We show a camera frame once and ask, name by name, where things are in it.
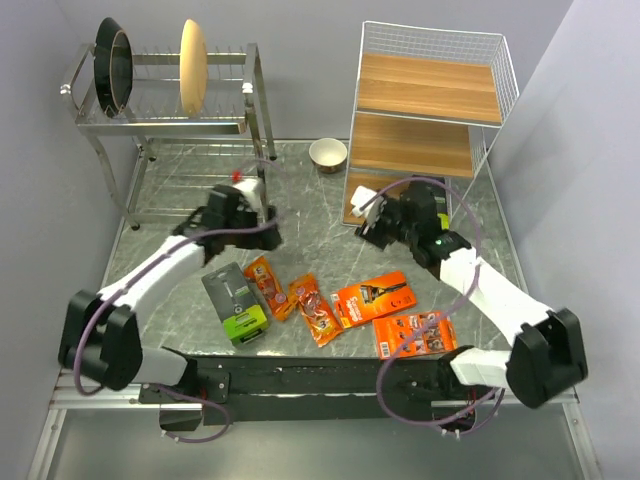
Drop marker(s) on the black green razor box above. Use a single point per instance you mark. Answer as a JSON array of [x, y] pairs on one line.
[[441, 198], [238, 309]]

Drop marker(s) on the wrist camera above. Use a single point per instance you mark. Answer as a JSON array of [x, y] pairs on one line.
[[252, 188], [366, 203]]

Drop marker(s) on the orange razor bag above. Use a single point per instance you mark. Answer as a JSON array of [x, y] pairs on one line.
[[315, 309], [280, 303]]

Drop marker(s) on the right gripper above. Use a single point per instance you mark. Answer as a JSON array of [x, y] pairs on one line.
[[371, 233]]

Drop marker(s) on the orange Gillette Fusion pack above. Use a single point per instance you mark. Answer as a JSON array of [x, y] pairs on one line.
[[360, 303]]

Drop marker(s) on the orange razor pack back side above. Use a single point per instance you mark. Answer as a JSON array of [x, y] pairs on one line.
[[414, 335]]

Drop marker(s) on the steel dish rack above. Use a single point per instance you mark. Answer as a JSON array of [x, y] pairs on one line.
[[234, 119]]

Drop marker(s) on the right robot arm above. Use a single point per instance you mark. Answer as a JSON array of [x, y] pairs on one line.
[[546, 354]]

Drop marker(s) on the black plate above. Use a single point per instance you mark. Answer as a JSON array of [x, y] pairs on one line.
[[113, 67]]

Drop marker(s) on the white brown bowl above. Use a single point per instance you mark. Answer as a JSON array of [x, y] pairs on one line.
[[328, 155]]

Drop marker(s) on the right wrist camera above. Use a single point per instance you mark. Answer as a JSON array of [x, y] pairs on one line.
[[366, 203]]

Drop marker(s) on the white wire wooden shelf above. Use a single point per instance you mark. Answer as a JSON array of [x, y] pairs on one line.
[[426, 100]]

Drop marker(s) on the beige plate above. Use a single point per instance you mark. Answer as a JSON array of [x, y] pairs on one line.
[[193, 66]]

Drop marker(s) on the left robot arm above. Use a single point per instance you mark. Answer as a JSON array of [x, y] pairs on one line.
[[101, 337]]

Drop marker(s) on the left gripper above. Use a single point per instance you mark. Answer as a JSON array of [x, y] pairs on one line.
[[265, 240]]

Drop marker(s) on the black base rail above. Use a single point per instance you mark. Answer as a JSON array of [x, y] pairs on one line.
[[248, 389]]

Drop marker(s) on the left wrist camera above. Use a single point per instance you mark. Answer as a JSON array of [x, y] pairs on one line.
[[252, 188]]

